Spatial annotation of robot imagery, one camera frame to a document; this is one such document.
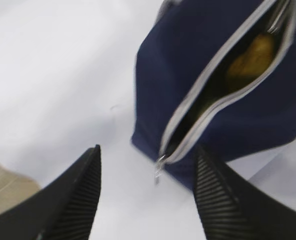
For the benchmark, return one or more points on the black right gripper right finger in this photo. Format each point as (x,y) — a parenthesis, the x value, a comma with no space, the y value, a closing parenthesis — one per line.
(231,208)

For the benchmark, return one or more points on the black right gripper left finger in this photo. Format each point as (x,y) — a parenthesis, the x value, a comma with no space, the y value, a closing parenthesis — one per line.
(64,210)

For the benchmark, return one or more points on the navy and white lunch bag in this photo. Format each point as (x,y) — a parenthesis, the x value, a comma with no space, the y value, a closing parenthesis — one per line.
(216,73)

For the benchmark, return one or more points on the yellow pear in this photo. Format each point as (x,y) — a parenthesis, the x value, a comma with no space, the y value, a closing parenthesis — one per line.
(255,60)

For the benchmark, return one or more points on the glass container green lid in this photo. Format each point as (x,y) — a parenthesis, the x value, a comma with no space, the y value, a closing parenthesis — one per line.
(203,103)

